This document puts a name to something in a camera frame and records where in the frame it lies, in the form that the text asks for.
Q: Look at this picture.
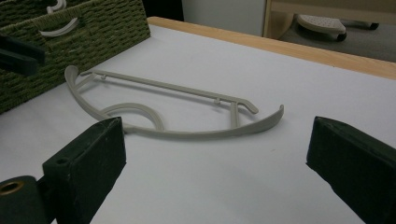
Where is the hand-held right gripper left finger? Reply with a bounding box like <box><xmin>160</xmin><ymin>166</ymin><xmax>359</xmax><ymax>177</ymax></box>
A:
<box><xmin>42</xmin><ymin>117</ymin><xmax>127</xmax><ymax>224</ymax></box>

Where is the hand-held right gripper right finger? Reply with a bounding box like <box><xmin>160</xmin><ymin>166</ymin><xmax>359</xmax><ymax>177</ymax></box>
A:
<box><xmin>305</xmin><ymin>116</ymin><xmax>396</xmax><ymax>224</ymax></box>

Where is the green woven basket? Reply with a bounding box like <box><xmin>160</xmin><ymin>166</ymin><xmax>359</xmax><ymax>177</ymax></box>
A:
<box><xmin>0</xmin><ymin>0</ymin><xmax>151</xmax><ymax>115</ymax></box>

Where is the dark chair base leg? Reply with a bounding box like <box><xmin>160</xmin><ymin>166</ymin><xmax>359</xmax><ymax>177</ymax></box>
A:
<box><xmin>340</xmin><ymin>19</ymin><xmax>380</xmax><ymax>32</ymax></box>

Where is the white cabinet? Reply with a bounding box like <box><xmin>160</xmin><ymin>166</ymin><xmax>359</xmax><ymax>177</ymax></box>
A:
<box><xmin>181</xmin><ymin>0</ymin><xmax>267</xmax><ymax>37</ymax></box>

